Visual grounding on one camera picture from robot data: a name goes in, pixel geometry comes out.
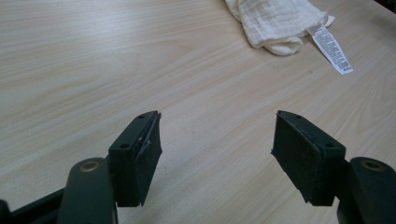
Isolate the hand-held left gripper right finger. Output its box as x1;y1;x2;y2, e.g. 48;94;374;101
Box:
271;109;347;207

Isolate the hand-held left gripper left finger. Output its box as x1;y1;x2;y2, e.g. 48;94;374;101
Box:
107;110;163;208

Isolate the white muslin cloth with tag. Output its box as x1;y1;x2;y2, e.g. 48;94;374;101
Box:
223;0;355;76

